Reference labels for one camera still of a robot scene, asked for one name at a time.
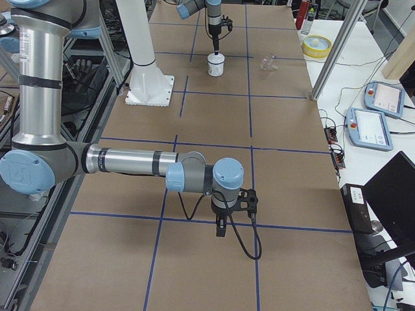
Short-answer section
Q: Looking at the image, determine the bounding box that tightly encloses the clear bottle black cap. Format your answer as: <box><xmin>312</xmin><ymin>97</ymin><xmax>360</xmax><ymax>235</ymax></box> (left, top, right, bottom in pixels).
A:
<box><xmin>301</xmin><ymin>3</ymin><xmax>318</xmax><ymax>34</ymax></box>

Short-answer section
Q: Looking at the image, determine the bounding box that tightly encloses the near orange connector block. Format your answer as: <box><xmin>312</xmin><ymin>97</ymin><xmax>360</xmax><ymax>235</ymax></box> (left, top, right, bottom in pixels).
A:
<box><xmin>329</xmin><ymin>143</ymin><xmax>346</xmax><ymax>169</ymax></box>

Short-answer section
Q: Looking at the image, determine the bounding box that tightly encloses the black monitor on stand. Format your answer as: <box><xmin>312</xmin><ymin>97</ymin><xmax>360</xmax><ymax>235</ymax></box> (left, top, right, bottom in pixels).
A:
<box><xmin>358</xmin><ymin>151</ymin><xmax>414</xmax><ymax>291</ymax></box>

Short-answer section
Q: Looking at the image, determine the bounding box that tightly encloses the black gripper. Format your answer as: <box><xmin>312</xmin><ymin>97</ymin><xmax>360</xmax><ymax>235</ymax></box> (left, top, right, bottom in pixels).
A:
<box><xmin>214</xmin><ymin>207</ymin><xmax>228</xmax><ymax>237</ymax></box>
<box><xmin>207</xmin><ymin>24</ymin><xmax>222</xmax><ymax>51</ymax></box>

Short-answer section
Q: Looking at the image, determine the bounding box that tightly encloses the white ceramic lid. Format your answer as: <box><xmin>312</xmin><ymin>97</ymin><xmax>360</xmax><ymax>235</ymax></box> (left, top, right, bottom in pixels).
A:
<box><xmin>207</xmin><ymin>53</ymin><xmax>225</xmax><ymax>64</ymax></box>

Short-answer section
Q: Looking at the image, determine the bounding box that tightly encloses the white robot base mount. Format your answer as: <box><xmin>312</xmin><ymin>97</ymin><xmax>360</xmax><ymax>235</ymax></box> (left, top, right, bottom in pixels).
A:
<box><xmin>116</xmin><ymin>0</ymin><xmax>174</xmax><ymax>107</ymax></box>

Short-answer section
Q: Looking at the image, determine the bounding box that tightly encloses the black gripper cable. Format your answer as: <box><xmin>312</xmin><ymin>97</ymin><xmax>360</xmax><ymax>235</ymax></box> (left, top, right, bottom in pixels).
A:
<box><xmin>177</xmin><ymin>190</ymin><xmax>263</xmax><ymax>260</ymax></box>
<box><xmin>204</xmin><ymin>14</ymin><xmax>234</xmax><ymax>43</ymax></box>

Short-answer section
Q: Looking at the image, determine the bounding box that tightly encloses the far orange connector block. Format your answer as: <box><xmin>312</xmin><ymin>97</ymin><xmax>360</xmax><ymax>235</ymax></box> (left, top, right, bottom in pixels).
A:
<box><xmin>324</xmin><ymin>117</ymin><xmax>338</xmax><ymax>143</ymax></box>

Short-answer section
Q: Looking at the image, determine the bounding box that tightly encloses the white enamel mug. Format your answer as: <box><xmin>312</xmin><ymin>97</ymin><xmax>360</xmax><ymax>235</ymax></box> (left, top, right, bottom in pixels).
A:
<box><xmin>207</xmin><ymin>61</ymin><xmax>224</xmax><ymax>77</ymax></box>

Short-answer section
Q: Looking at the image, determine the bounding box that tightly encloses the yellow rimmed bowl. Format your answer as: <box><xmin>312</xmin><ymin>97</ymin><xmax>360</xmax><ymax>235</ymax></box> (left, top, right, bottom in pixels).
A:
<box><xmin>302</xmin><ymin>35</ymin><xmax>332</xmax><ymax>59</ymax></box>

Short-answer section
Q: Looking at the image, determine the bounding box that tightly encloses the teach pendant tablet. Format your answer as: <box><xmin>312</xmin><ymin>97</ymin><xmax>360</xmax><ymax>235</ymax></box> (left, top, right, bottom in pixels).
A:
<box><xmin>346</xmin><ymin>107</ymin><xmax>394</xmax><ymax>151</ymax></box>
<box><xmin>364</xmin><ymin>81</ymin><xmax>405</xmax><ymax>119</ymax></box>

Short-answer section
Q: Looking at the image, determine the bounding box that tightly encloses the clear glass funnel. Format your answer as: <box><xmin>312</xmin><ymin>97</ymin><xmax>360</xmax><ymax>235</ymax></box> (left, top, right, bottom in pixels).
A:
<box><xmin>260</xmin><ymin>54</ymin><xmax>279</xmax><ymax>71</ymax></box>

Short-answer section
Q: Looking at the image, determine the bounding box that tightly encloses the far teach pendant tablet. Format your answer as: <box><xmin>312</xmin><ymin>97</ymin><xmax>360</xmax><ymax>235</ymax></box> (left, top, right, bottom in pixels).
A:
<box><xmin>364</xmin><ymin>81</ymin><xmax>405</xmax><ymax>119</ymax></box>

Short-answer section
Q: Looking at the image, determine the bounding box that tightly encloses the wooden board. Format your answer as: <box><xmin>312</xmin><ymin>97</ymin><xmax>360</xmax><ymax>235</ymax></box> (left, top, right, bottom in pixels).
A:
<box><xmin>382</xmin><ymin>27</ymin><xmax>415</xmax><ymax>80</ymax></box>

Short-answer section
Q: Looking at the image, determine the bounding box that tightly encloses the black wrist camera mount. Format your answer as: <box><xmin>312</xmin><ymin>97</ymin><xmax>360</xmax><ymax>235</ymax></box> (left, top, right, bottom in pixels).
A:
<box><xmin>235</xmin><ymin>189</ymin><xmax>258</xmax><ymax>220</ymax></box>

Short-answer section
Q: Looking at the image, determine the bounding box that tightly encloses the black device with label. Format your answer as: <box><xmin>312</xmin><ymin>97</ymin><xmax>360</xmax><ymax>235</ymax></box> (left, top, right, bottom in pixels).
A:
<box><xmin>340</xmin><ymin>183</ymin><xmax>373</xmax><ymax>235</ymax></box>

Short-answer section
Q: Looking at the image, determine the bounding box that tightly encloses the orange connector block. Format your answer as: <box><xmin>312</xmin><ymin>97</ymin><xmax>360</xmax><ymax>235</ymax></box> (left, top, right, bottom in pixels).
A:
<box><xmin>324</xmin><ymin>117</ymin><xmax>338</xmax><ymax>143</ymax></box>
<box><xmin>329</xmin><ymin>143</ymin><xmax>346</xmax><ymax>169</ymax></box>

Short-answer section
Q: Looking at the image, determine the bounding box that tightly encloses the aluminium frame post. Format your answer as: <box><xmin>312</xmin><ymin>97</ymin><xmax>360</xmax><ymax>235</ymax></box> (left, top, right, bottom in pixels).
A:
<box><xmin>311</xmin><ymin>0</ymin><xmax>368</xmax><ymax>101</ymax></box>

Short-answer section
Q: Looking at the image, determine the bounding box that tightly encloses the near teach pendant tablet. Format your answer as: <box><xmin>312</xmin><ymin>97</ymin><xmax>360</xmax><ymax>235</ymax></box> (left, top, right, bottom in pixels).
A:
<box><xmin>346</xmin><ymin>107</ymin><xmax>394</xmax><ymax>151</ymax></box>

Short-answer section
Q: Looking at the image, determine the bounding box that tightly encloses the aluminium side frame rack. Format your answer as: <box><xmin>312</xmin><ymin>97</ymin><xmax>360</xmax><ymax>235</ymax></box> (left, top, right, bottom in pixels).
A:
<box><xmin>1</xmin><ymin>18</ymin><xmax>127</xmax><ymax>310</ymax></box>

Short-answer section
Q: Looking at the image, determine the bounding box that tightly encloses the red cylinder bottle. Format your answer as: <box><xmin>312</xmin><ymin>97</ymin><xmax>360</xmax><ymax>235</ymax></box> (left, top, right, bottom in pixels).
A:
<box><xmin>296</xmin><ymin>0</ymin><xmax>309</xmax><ymax>30</ymax></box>

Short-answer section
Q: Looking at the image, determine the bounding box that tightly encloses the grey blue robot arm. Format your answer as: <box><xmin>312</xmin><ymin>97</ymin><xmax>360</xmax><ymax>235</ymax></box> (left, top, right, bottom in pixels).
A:
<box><xmin>1</xmin><ymin>1</ymin><xmax>248</xmax><ymax>236</ymax></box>
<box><xmin>176</xmin><ymin>0</ymin><xmax>222</xmax><ymax>54</ymax></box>

